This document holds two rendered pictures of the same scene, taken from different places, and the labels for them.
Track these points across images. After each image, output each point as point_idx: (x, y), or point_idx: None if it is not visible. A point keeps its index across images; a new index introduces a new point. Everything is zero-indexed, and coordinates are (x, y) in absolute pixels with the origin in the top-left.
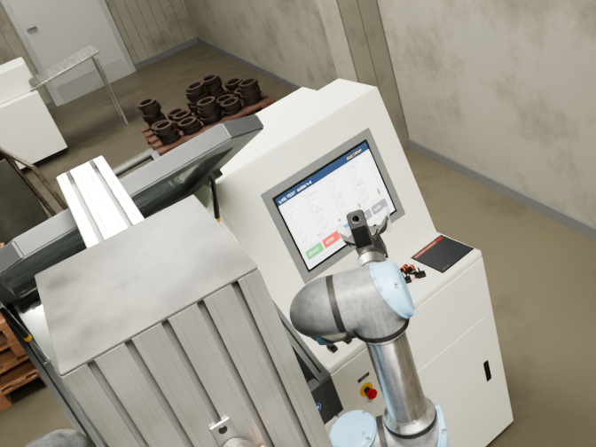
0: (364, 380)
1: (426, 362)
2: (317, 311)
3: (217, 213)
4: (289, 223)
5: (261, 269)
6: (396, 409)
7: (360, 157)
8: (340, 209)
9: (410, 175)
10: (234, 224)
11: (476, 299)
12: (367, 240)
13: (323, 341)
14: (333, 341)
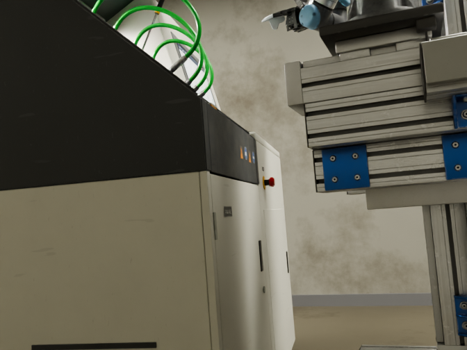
0: (263, 171)
1: (274, 206)
2: None
3: (162, 3)
4: (184, 64)
5: (176, 72)
6: None
7: (203, 73)
8: (201, 88)
9: (220, 110)
10: (162, 29)
11: (281, 187)
12: (306, 1)
13: (318, 12)
14: (322, 17)
